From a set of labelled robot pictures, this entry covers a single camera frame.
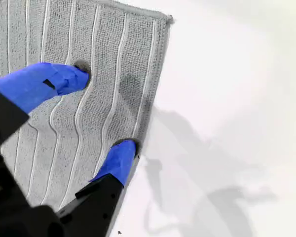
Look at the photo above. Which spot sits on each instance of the grey striped towel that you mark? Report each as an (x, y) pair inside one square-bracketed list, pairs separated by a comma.
[(108, 61)]

